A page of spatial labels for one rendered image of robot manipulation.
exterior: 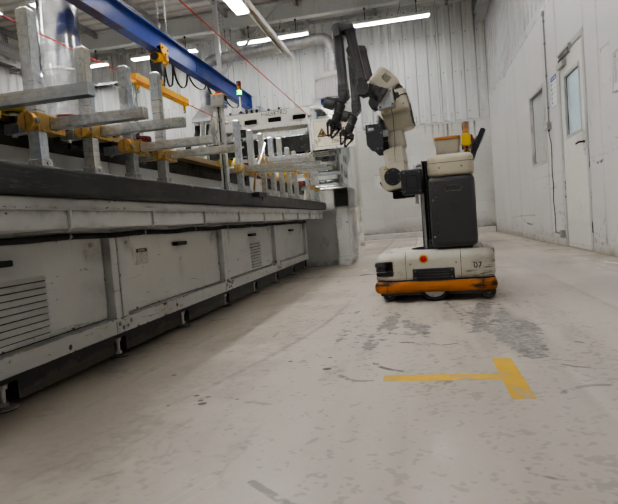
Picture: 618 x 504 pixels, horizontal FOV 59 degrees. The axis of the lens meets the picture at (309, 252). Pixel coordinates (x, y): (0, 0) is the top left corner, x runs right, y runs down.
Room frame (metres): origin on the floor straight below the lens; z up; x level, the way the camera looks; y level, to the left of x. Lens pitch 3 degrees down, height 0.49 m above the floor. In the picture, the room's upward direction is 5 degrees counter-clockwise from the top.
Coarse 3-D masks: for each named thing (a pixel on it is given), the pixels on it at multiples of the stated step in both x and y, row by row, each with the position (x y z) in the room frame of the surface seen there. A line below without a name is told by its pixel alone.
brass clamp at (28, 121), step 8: (24, 112) 1.48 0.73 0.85; (32, 112) 1.49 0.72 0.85; (24, 120) 1.48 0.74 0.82; (32, 120) 1.47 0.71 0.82; (40, 120) 1.50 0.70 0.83; (48, 120) 1.53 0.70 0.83; (24, 128) 1.48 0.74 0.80; (32, 128) 1.48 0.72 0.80; (40, 128) 1.50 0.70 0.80; (48, 128) 1.53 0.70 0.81; (48, 136) 1.59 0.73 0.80; (56, 136) 1.60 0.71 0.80
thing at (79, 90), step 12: (72, 84) 1.25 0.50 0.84; (84, 84) 1.24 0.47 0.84; (0, 96) 1.28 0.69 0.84; (12, 96) 1.28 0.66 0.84; (24, 96) 1.27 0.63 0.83; (36, 96) 1.26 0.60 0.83; (48, 96) 1.26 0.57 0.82; (60, 96) 1.25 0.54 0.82; (72, 96) 1.25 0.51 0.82; (84, 96) 1.26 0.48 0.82; (0, 108) 1.30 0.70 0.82
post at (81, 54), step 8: (80, 48) 1.75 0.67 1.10; (80, 56) 1.75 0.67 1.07; (88, 56) 1.77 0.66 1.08; (80, 64) 1.75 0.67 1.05; (88, 64) 1.77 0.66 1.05; (80, 72) 1.75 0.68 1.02; (88, 72) 1.76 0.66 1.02; (80, 80) 1.75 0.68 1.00; (88, 80) 1.76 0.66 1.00; (80, 104) 1.75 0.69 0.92; (88, 104) 1.75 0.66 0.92; (80, 112) 1.75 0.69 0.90; (88, 112) 1.75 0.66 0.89; (88, 144) 1.75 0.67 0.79; (96, 144) 1.77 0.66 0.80; (88, 152) 1.75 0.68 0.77; (96, 152) 1.76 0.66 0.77; (88, 160) 1.75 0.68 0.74; (96, 160) 1.76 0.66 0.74
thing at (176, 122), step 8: (152, 120) 1.75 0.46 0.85; (160, 120) 1.74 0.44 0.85; (168, 120) 1.74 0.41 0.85; (176, 120) 1.73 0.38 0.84; (184, 120) 1.75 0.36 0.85; (104, 128) 1.78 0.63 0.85; (112, 128) 1.78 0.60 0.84; (120, 128) 1.77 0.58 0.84; (128, 128) 1.77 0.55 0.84; (136, 128) 1.76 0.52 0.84; (144, 128) 1.75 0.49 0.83; (152, 128) 1.75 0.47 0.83; (160, 128) 1.74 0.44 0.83; (168, 128) 1.75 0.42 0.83; (176, 128) 1.76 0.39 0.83; (64, 136) 1.81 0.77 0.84; (72, 136) 1.80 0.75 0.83; (104, 136) 1.80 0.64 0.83
